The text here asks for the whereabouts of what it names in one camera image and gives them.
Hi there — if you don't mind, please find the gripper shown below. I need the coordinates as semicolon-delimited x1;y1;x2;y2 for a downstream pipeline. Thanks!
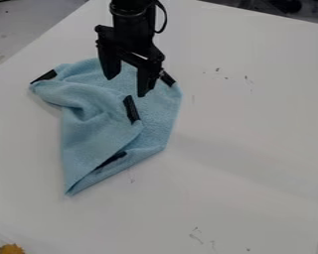
93;11;168;98

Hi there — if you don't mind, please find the light blue cloth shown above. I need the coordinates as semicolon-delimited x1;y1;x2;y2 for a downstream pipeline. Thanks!
29;58;185;196

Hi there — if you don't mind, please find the yellow toy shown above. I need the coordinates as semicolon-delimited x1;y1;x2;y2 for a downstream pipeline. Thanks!
0;243;27;254

